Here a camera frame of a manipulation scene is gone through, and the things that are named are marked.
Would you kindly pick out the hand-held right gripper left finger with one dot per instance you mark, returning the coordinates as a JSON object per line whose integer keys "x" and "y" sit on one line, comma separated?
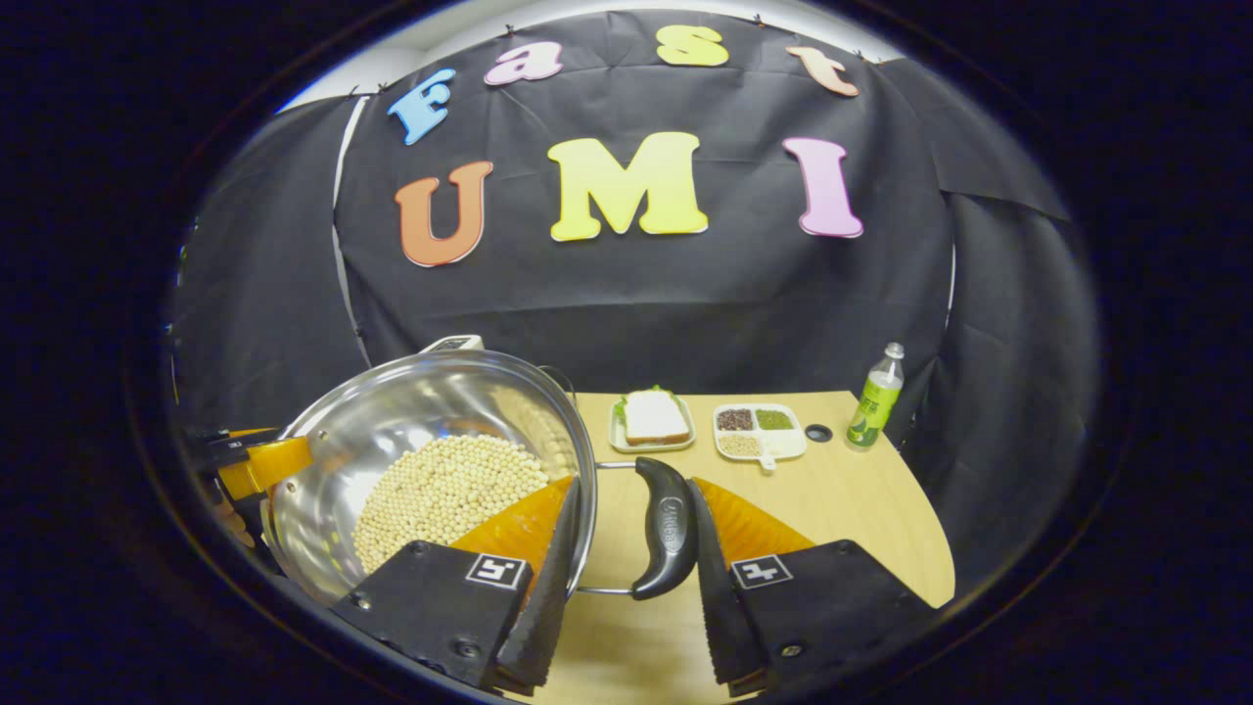
{"x": 548, "y": 607}

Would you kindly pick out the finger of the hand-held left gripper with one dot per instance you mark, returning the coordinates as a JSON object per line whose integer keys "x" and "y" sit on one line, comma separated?
{"x": 269, "y": 465}
{"x": 220, "y": 448}

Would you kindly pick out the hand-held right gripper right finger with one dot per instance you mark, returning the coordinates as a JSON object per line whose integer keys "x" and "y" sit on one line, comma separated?
{"x": 719, "y": 607}

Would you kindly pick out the pile of soybeans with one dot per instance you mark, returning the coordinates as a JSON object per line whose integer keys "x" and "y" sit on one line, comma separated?
{"x": 440, "y": 499}

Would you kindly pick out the white divided dish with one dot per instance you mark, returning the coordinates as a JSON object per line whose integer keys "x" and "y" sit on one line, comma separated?
{"x": 778, "y": 446}

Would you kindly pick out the white square plate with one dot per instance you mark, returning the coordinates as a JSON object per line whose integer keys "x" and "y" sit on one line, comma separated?
{"x": 651, "y": 446}

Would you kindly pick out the pile of red beans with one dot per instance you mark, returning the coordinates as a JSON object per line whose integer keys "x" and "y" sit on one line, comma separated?
{"x": 734, "y": 419}

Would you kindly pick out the pile of green beans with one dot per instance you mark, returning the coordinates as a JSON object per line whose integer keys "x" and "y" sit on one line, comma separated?
{"x": 773, "y": 419}

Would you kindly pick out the black table grommet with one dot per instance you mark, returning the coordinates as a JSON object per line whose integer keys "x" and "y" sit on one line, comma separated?
{"x": 818, "y": 432}

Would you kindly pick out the sandwich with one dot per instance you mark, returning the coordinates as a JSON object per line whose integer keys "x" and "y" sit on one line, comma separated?
{"x": 654, "y": 416}

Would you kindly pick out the white toaster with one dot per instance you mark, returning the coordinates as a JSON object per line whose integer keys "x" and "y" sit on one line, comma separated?
{"x": 452, "y": 344}

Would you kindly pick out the green plastic bottle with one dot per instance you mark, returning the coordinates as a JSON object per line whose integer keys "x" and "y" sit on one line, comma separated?
{"x": 874, "y": 401}

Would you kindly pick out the black backdrop cloth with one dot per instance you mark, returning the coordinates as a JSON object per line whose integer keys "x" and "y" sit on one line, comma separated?
{"x": 685, "y": 313}

